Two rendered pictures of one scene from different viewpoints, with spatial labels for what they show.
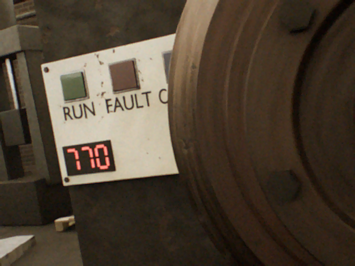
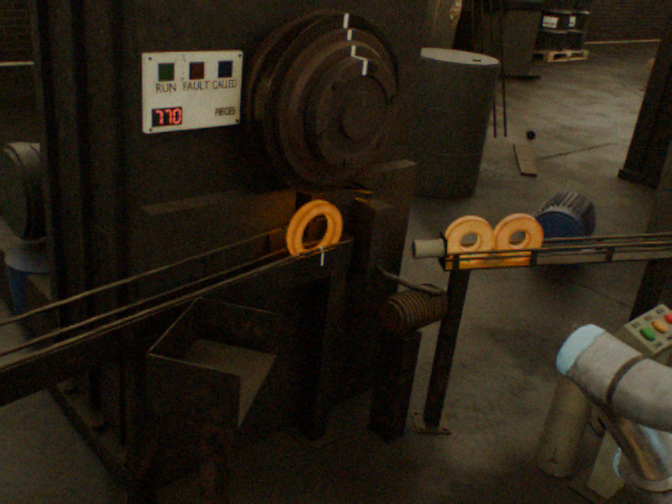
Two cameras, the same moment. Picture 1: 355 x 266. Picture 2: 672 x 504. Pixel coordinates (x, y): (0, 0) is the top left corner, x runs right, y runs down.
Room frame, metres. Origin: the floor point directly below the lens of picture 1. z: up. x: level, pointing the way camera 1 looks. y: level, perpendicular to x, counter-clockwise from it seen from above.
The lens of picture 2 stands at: (-0.42, 1.42, 1.53)
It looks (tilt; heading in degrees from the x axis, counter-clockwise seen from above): 25 degrees down; 295
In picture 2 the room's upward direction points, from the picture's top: 6 degrees clockwise
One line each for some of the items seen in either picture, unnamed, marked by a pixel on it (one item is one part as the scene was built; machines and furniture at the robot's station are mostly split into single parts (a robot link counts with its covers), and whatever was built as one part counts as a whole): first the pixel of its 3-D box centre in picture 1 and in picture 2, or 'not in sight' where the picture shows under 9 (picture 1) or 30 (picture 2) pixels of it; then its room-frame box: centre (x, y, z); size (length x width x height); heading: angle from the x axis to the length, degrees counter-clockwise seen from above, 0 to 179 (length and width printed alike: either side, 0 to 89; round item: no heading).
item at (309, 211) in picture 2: not in sight; (315, 232); (0.40, -0.22, 0.75); 0.18 x 0.03 x 0.18; 68
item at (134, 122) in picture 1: (133, 112); (194, 90); (0.62, 0.06, 1.15); 0.26 x 0.02 x 0.18; 69
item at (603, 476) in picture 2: not in sight; (630, 410); (-0.53, -0.59, 0.31); 0.24 x 0.16 x 0.62; 69
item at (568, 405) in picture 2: not in sight; (572, 400); (-0.37, -0.61, 0.26); 0.12 x 0.12 x 0.52
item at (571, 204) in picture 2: not in sight; (564, 225); (-0.03, -2.47, 0.17); 0.57 x 0.31 x 0.34; 89
